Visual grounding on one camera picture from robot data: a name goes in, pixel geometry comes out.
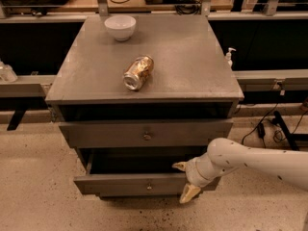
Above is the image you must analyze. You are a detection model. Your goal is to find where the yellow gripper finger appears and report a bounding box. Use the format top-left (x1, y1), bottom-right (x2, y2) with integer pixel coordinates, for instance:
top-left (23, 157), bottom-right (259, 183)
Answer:
top-left (179, 183), bottom-right (201, 204)
top-left (172, 162), bottom-right (186, 171)

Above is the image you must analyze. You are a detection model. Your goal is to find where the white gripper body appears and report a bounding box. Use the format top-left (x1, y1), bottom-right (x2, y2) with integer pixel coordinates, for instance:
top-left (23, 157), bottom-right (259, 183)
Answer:
top-left (186, 153), bottom-right (236, 188)

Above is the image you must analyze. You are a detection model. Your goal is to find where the grey top drawer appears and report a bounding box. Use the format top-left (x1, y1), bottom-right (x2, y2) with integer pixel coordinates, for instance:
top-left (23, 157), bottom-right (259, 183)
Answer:
top-left (60, 118), bottom-right (233, 148)

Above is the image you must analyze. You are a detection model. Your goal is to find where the white ceramic bowl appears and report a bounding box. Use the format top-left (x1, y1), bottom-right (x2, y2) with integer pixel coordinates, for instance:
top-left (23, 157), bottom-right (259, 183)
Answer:
top-left (104, 15), bottom-right (137, 41)

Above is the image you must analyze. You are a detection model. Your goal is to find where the black floor cable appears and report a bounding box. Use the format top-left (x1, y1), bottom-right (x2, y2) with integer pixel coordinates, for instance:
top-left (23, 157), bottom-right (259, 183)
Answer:
top-left (241, 82), bottom-right (308, 149)

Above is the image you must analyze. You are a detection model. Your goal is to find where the grey drawer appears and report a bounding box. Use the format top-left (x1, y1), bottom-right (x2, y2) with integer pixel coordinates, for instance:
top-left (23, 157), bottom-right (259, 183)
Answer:
top-left (60, 118), bottom-right (233, 148)
top-left (74, 146), bottom-right (206, 198)

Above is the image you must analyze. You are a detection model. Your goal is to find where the grey drawer cabinet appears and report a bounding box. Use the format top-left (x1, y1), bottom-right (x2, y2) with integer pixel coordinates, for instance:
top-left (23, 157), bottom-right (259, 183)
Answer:
top-left (44, 13), bottom-right (244, 200)

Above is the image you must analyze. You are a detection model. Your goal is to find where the black cable bundle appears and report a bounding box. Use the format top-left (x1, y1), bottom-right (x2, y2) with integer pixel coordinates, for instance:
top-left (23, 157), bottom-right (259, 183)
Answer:
top-left (174, 0), bottom-right (204, 16)

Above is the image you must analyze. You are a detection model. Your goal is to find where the crushed golden soda can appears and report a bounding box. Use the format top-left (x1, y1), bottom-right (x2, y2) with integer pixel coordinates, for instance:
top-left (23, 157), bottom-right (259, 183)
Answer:
top-left (123, 55), bottom-right (154, 90)

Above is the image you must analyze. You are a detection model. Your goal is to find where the white pump dispenser bottle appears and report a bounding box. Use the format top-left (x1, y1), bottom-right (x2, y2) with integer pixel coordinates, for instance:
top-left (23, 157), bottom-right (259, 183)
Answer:
top-left (225, 47), bottom-right (237, 68)

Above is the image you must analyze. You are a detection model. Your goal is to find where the black stand leg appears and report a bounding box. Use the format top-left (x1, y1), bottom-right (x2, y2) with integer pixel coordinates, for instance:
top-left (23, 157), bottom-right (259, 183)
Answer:
top-left (273, 111), bottom-right (308, 151)

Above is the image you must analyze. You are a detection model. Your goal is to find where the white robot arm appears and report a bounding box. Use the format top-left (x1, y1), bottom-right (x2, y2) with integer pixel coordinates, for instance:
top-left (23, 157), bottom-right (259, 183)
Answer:
top-left (173, 139), bottom-right (308, 231)

